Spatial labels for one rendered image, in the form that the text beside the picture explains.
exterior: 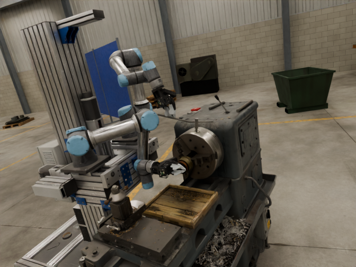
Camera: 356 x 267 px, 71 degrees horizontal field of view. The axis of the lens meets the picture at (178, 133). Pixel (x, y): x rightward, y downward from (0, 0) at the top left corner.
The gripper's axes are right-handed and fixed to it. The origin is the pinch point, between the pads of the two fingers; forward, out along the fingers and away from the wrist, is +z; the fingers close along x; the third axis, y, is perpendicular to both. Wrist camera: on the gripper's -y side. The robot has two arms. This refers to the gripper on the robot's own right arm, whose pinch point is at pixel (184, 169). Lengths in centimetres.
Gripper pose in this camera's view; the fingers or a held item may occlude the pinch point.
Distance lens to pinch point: 145.1
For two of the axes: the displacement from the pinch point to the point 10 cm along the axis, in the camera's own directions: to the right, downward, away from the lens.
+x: -1.7, -9.4, -2.9
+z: 8.2, 0.2, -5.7
